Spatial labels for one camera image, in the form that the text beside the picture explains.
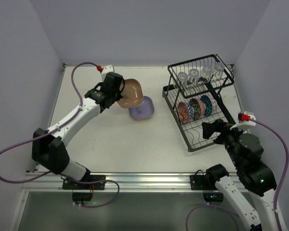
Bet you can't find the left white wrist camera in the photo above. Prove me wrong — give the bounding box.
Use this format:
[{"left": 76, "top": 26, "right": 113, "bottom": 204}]
[{"left": 101, "top": 64, "right": 114, "bottom": 81}]

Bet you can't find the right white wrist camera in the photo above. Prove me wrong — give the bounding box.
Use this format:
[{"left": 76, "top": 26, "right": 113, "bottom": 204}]
[{"left": 230, "top": 111, "right": 256, "bottom": 131}]

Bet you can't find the yellow square panda plate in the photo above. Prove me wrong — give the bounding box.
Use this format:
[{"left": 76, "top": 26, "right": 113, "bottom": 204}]
[{"left": 132, "top": 117, "right": 150, "bottom": 121}]

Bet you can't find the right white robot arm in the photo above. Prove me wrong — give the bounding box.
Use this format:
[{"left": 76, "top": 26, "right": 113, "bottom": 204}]
[{"left": 202, "top": 119, "right": 287, "bottom": 231}]

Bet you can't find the aluminium mounting rail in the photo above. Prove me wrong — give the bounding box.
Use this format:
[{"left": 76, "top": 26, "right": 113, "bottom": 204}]
[{"left": 20, "top": 172, "right": 275, "bottom": 193}]

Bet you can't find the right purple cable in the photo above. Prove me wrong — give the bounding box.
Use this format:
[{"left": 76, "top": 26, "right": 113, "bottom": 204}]
[{"left": 185, "top": 112, "right": 289, "bottom": 231}]

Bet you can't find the brown square panda plate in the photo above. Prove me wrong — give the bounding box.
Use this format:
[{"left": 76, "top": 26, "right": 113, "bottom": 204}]
[{"left": 117, "top": 78, "right": 144, "bottom": 109}]

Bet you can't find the dark green small bowl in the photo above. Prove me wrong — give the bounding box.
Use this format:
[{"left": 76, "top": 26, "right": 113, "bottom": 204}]
[{"left": 189, "top": 98, "right": 201, "bottom": 120}]

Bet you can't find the purple square panda plate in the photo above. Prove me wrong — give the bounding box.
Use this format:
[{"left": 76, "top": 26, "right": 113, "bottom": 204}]
[{"left": 129, "top": 96, "right": 155, "bottom": 118}]

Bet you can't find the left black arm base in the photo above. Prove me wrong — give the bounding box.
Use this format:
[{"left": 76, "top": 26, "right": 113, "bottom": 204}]
[{"left": 62, "top": 175, "right": 106, "bottom": 205}]

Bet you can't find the clear glass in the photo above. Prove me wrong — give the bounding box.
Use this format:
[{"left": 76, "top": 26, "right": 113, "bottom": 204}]
[
  {"left": 213, "top": 62, "right": 225, "bottom": 79},
  {"left": 177, "top": 72, "right": 188, "bottom": 88},
  {"left": 188, "top": 68, "right": 199, "bottom": 85},
  {"left": 199, "top": 65, "right": 213, "bottom": 83}
]

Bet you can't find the blue dotted small bowl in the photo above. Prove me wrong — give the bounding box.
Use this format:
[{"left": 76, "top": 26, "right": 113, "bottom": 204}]
[{"left": 200, "top": 95, "right": 212, "bottom": 116}]

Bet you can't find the black wire dish rack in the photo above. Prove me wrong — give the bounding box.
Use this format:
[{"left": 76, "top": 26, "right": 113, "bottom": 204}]
[{"left": 162, "top": 54, "right": 234, "bottom": 152}]

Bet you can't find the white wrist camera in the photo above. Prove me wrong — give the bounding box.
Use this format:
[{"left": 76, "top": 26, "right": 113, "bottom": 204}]
[
  {"left": 101, "top": 64, "right": 114, "bottom": 81},
  {"left": 230, "top": 111, "right": 256, "bottom": 131}
]

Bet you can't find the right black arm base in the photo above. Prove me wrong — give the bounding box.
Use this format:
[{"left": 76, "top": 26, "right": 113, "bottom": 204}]
[{"left": 190, "top": 164, "right": 229, "bottom": 205}]

